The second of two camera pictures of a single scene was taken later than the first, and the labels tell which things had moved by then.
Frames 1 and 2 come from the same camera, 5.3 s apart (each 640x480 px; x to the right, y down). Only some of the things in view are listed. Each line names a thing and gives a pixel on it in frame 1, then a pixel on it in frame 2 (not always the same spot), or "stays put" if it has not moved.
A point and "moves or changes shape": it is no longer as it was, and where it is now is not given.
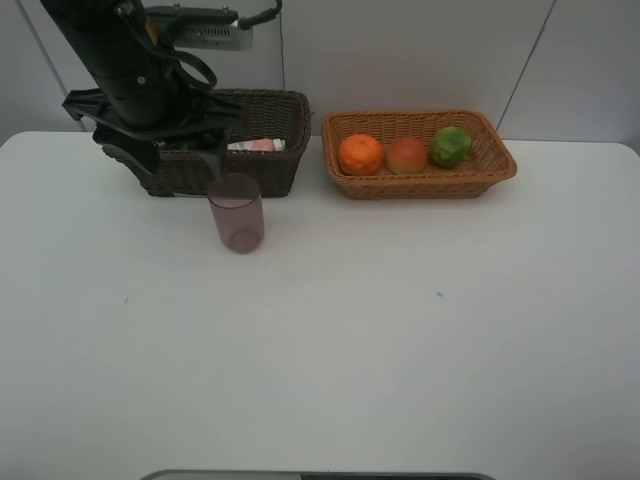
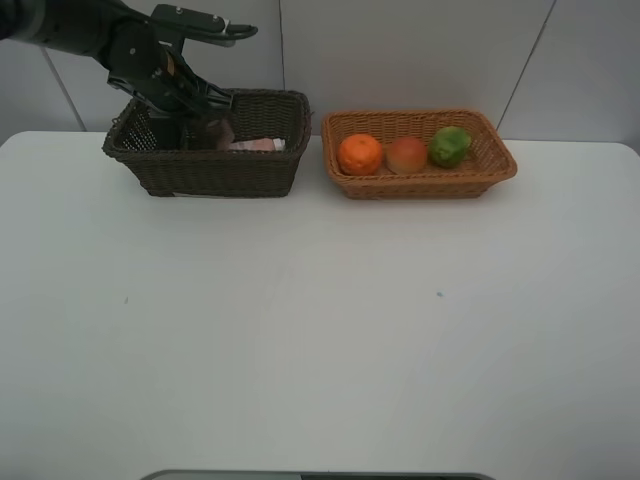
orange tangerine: x=360 y=155 stays put
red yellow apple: x=405 y=155 stays put
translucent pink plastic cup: x=238 y=208 moves or changes shape
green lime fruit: x=449 y=146 stays put
